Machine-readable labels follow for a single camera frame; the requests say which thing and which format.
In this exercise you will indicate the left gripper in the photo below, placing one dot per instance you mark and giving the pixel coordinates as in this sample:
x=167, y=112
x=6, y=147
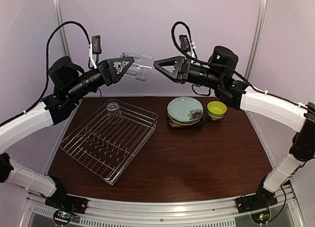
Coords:
x=107, y=66

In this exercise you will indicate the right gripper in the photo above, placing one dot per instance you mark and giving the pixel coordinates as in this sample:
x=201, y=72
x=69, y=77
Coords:
x=185, y=63

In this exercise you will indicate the clear glass cup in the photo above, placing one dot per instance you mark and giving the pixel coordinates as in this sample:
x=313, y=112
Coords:
x=141, y=68
x=113, y=112

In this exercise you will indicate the light teal floral plate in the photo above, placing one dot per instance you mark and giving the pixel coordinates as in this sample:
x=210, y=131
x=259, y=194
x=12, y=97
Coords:
x=185, y=109

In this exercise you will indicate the blue dotted scalloped plate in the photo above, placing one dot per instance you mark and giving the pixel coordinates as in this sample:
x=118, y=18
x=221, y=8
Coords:
x=184, y=123

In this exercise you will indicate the yellow dotted scalloped plate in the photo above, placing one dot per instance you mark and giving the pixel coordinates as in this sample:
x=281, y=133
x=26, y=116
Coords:
x=175, y=124

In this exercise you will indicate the lime green bowl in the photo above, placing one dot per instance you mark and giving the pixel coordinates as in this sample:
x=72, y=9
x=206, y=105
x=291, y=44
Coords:
x=216, y=108

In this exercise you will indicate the black floral square plate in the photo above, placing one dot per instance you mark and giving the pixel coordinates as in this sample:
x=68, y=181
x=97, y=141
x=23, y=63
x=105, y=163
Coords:
x=172, y=124

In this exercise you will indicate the pale striped bowl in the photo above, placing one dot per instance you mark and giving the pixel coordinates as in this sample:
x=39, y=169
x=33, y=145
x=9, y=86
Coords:
x=215, y=117

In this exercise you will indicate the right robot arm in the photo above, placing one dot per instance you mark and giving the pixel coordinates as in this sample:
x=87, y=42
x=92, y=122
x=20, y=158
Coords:
x=216, y=74

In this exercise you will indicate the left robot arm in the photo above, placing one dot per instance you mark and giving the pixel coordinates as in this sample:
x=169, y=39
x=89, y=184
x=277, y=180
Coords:
x=71, y=83

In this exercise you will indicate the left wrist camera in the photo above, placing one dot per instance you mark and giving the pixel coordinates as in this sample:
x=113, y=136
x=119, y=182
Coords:
x=94, y=51

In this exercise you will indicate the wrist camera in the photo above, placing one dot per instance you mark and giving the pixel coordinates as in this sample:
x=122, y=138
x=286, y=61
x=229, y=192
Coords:
x=187, y=46
x=94, y=51

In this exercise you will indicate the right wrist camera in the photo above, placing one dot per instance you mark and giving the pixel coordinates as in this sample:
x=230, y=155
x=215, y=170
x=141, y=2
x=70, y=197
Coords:
x=187, y=46

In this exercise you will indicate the wire dish rack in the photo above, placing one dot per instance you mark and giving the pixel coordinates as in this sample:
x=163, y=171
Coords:
x=106, y=149

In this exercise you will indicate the right aluminium frame post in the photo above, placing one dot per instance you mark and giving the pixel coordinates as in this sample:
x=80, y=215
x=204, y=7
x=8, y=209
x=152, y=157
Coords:
x=261, y=15

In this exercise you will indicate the aluminium frame post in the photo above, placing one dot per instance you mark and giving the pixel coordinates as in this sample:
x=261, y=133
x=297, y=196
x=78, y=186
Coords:
x=261, y=15
x=62, y=34

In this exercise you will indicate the left aluminium frame post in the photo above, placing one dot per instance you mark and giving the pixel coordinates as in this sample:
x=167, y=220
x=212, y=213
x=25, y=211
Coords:
x=62, y=34

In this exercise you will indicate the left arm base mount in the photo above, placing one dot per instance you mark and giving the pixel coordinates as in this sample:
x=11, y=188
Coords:
x=70, y=204

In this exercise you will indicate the aluminium front rail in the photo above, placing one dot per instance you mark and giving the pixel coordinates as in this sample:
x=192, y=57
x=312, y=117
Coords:
x=210, y=213

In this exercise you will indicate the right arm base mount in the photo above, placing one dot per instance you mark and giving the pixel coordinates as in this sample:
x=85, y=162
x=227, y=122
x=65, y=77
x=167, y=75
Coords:
x=249, y=203

